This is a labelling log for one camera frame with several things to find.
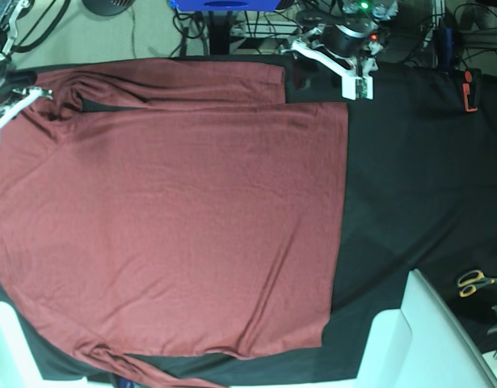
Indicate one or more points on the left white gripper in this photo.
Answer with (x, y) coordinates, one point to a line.
(351, 58)

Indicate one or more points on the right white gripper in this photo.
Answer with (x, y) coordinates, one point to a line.
(19, 100)

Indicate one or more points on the red long-sleeve T-shirt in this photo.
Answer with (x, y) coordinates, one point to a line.
(172, 208)

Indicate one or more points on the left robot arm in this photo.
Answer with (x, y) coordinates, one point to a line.
(354, 18)

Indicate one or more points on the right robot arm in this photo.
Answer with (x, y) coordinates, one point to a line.
(18, 88)

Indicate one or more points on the black round base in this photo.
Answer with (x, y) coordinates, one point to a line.
(107, 8)

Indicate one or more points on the orange and black clamp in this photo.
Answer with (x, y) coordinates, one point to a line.
(471, 89)

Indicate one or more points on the black table cloth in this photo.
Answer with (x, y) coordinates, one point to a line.
(420, 193)

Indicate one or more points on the blue plastic box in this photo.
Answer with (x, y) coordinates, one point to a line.
(224, 5)

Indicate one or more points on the black stand post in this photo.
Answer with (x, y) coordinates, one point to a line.
(219, 24)

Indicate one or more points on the yellow-handled scissors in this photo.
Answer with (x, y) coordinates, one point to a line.
(472, 281)

